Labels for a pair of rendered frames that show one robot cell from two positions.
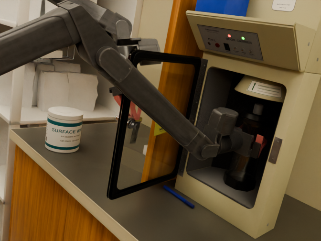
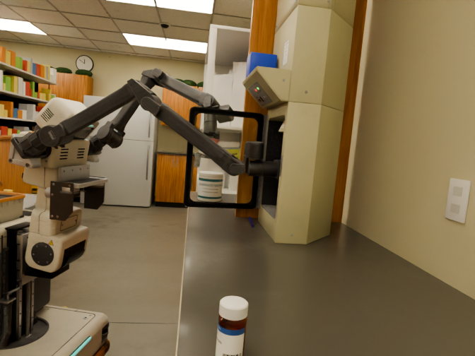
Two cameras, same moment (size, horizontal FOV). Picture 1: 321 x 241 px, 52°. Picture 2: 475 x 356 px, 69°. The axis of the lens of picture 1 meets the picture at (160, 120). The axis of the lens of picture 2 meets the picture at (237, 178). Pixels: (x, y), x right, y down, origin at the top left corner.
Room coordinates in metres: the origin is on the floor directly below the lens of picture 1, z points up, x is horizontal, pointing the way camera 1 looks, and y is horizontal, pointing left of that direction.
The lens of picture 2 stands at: (-0.16, -0.92, 1.27)
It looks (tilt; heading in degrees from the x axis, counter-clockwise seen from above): 6 degrees down; 38
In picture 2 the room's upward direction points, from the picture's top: 5 degrees clockwise
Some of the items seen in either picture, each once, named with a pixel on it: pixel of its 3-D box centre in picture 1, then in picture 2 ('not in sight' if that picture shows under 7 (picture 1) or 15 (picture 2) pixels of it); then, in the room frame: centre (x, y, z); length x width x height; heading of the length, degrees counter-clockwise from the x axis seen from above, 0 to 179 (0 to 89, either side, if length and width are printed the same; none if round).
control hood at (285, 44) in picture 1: (240, 38); (262, 90); (0.89, -0.17, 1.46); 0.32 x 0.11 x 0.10; 46
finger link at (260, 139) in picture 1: (254, 142); not in sight; (0.95, -0.29, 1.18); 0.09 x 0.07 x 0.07; 136
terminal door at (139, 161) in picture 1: (157, 124); (223, 159); (0.91, 0.01, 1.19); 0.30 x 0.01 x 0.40; 142
